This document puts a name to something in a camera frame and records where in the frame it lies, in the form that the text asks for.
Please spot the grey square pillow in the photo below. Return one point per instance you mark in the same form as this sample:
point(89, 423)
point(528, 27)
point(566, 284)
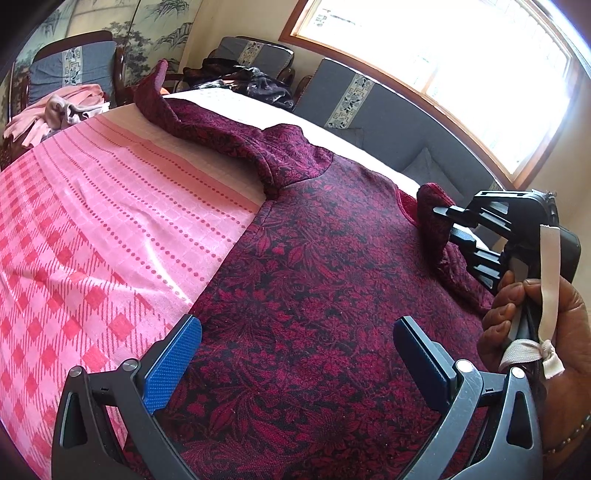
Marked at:
point(424, 169)

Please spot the wooden framed window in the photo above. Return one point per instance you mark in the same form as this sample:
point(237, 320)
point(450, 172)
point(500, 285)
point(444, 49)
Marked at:
point(501, 75)

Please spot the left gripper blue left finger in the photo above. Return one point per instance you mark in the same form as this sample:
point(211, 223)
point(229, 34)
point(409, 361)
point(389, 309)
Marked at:
point(85, 445)

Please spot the grey upholstered headboard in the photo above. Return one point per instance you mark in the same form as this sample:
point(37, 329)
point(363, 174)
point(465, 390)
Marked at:
point(386, 125)

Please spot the grey cushioned wooden armchair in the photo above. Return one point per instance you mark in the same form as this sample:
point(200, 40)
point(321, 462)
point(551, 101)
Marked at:
point(90, 58)

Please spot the pink checked bed cover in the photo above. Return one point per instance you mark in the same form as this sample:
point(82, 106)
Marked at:
point(110, 231)

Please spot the painted folding screen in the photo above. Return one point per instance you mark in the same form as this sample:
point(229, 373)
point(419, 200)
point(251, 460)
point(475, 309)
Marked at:
point(149, 30)

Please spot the person's right hand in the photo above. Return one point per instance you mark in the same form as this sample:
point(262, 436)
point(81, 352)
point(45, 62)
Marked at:
point(565, 359)

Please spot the dark red floral sweater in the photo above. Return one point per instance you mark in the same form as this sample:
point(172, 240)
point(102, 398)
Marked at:
point(297, 376)

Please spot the pile of pink clothes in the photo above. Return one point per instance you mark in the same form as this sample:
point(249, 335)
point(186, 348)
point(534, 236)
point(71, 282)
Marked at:
point(56, 111)

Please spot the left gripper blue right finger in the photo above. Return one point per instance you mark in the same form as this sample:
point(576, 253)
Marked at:
point(508, 444)

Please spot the pile of dark clothes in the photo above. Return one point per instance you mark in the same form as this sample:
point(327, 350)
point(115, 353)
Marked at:
point(248, 81)

